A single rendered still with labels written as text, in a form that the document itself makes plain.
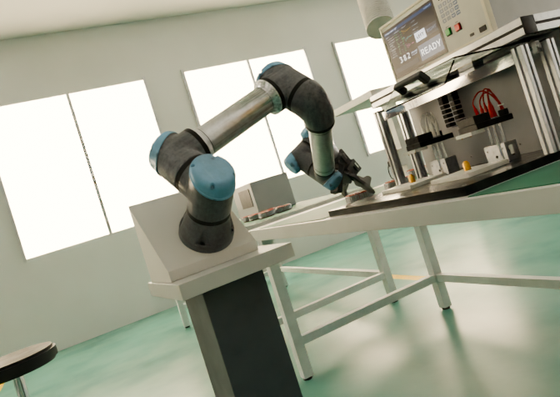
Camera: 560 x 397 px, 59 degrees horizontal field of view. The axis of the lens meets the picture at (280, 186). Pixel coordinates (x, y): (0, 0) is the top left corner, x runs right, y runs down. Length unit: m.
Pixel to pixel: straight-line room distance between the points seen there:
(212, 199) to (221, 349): 0.38
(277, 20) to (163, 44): 1.60
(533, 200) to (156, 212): 0.95
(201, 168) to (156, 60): 5.08
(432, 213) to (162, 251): 0.69
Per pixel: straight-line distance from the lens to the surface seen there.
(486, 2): 1.54
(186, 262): 1.33
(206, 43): 6.51
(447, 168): 1.71
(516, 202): 1.06
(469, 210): 1.14
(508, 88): 1.67
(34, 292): 5.79
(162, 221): 1.42
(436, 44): 1.66
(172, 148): 1.32
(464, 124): 1.51
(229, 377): 1.35
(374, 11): 2.89
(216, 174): 1.24
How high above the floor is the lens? 0.89
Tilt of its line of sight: level
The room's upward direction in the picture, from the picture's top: 18 degrees counter-clockwise
